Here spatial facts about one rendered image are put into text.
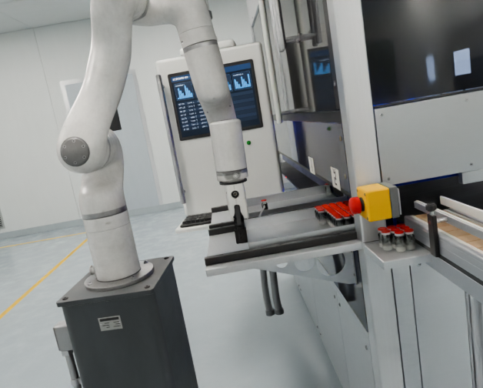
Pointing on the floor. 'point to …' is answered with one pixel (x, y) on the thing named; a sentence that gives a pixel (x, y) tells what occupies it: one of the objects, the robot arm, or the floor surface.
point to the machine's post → (357, 135)
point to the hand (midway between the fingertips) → (241, 235)
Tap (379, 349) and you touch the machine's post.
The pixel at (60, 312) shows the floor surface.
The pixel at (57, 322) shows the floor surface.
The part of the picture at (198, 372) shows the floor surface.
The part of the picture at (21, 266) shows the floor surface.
